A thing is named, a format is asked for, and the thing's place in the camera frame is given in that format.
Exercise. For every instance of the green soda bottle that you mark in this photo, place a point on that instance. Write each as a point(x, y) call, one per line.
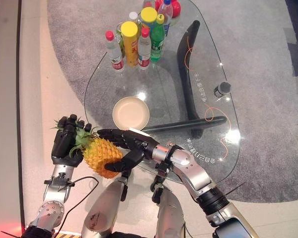
point(157, 42)

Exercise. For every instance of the silver robot leg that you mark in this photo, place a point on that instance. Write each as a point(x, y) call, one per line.
point(101, 210)
point(169, 215)

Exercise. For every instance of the yellow lid blue can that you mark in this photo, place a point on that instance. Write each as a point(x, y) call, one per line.
point(149, 16)

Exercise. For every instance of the silver right robot leg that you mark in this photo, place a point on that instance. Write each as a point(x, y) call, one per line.
point(169, 215)

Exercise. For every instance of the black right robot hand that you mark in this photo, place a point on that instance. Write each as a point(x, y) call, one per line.
point(136, 142)

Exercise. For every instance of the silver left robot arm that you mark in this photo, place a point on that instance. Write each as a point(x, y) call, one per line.
point(54, 198)

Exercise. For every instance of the beige round plate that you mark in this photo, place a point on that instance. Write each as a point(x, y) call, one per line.
point(130, 113)

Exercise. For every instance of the silver left robot leg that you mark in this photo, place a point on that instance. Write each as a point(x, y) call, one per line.
point(101, 210)

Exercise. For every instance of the grey carpet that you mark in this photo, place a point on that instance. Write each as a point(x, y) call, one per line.
point(250, 124)

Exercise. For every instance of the red ball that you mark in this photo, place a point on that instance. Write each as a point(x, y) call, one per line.
point(176, 8)

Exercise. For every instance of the blue cap water bottle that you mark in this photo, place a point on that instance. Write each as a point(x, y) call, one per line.
point(167, 11)

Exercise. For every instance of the black curved table frame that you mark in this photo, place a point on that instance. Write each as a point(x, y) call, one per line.
point(186, 81)

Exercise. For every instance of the clear glass table top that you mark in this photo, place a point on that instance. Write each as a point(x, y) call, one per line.
point(164, 94)

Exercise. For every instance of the red cap water bottle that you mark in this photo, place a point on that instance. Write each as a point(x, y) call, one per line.
point(144, 52)
point(115, 55)

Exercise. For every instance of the clear bottle with green label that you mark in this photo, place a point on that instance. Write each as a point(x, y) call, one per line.
point(120, 41)

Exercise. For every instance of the yellow pineapple with green leaves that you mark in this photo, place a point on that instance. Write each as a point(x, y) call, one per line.
point(101, 153)

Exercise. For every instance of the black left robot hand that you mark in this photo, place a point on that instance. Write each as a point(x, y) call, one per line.
point(63, 146)

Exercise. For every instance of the white cap clear bottle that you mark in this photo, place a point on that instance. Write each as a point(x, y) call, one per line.
point(133, 17)

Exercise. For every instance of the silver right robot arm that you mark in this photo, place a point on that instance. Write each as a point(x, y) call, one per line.
point(201, 178)

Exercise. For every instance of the black silver cylinder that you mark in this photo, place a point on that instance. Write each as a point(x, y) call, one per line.
point(223, 88)

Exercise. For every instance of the clear bottle with pink label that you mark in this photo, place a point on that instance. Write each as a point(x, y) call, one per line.
point(148, 3)

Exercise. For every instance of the yellow lid orange chips can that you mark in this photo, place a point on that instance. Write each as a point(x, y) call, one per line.
point(131, 47)

